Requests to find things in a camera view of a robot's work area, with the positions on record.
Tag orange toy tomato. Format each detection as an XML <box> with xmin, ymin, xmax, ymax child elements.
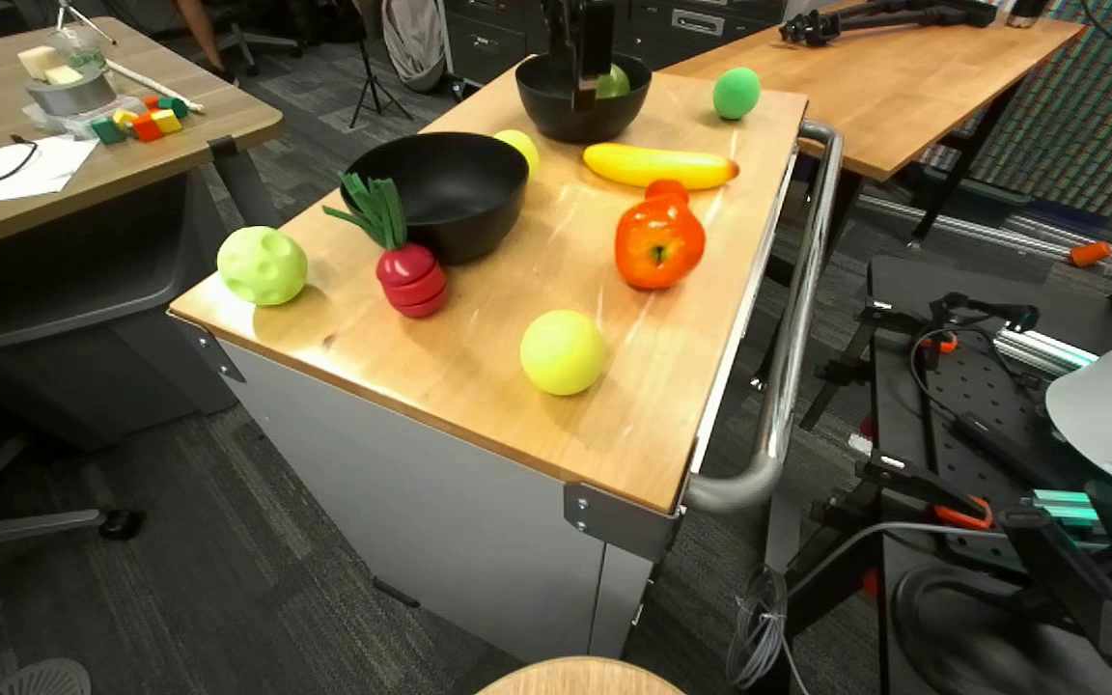
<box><xmin>614</xmin><ymin>200</ymin><xmax>707</xmax><ymax>291</ymax></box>

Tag round wooden stool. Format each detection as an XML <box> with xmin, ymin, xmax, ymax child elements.
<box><xmin>480</xmin><ymin>657</ymin><xmax>685</xmax><ymax>695</ymax></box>

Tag black bowl far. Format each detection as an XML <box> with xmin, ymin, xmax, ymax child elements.
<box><xmin>514</xmin><ymin>54</ymin><xmax>654</xmax><ymax>143</ymax></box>

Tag white cart cabinet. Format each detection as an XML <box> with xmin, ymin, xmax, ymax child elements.
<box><xmin>224</xmin><ymin>341</ymin><xmax>654</xmax><ymax>657</ymax></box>

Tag orange clamp tool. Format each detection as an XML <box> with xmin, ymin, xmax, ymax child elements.
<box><xmin>932</xmin><ymin>498</ymin><xmax>996</xmax><ymax>533</ymax></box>

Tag yellow toy ball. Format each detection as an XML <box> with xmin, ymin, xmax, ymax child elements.
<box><xmin>493</xmin><ymin>127</ymin><xmax>541</xmax><ymax>178</ymax></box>

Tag red toy radish green leaves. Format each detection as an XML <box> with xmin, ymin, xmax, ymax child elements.
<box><xmin>328</xmin><ymin>173</ymin><xmax>449</xmax><ymax>322</ymax></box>

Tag clear plastic container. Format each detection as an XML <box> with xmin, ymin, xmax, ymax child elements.
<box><xmin>21</xmin><ymin>25</ymin><xmax>115</xmax><ymax>118</ymax></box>

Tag green toy pepper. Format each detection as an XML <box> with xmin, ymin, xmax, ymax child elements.
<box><xmin>596</xmin><ymin>61</ymin><xmax>628</xmax><ymax>101</ymax></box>

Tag yellow toy banana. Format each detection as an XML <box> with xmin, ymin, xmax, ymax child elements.
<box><xmin>583</xmin><ymin>143</ymin><xmax>739</xmax><ymax>193</ymax></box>

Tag black bowl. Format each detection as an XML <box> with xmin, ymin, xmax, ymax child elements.
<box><xmin>353</xmin><ymin>130</ymin><xmax>528</xmax><ymax>268</ymax></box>
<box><xmin>514</xmin><ymin>54</ymin><xmax>654</xmax><ymax>143</ymax></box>

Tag red toy strawberry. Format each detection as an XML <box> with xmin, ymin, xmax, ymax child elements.
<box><xmin>644</xmin><ymin>178</ymin><xmax>689</xmax><ymax>210</ymax></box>

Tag black bowl near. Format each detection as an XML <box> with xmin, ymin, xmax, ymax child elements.
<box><xmin>353</xmin><ymin>130</ymin><xmax>528</xmax><ymax>268</ymax></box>

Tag white paper sheet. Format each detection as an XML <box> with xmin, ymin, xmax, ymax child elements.
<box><xmin>0</xmin><ymin>134</ymin><xmax>95</xmax><ymax>200</ymax></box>

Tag yellow-green toy lemon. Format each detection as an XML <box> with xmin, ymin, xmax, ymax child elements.
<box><xmin>523</xmin><ymin>309</ymin><xmax>609</xmax><ymax>398</ymax></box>

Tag colourful toy blocks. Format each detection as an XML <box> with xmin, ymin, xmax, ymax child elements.
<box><xmin>89</xmin><ymin>97</ymin><xmax>189</xmax><ymax>147</ymax></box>

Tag wooden office desk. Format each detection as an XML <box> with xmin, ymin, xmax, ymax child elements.
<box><xmin>0</xmin><ymin>12</ymin><xmax>285</xmax><ymax>263</ymax></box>

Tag light green dimpled toy ball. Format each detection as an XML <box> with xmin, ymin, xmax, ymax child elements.
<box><xmin>216</xmin><ymin>229</ymin><xmax>309</xmax><ymax>309</ymax></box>

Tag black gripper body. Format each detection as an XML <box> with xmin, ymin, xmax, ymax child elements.
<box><xmin>541</xmin><ymin>0</ymin><xmax>619</xmax><ymax>66</ymax></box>

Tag wooden side table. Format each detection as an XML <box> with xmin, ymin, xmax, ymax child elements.
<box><xmin>676</xmin><ymin>20</ymin><xmax>1083</xmax><ymax>183</ymax></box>

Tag metal cart handle bar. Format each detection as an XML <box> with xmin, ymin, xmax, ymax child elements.
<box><xmin>689</xmin><ymin>123</ymin><xmax>843</xmax><ymax>514</ymax></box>

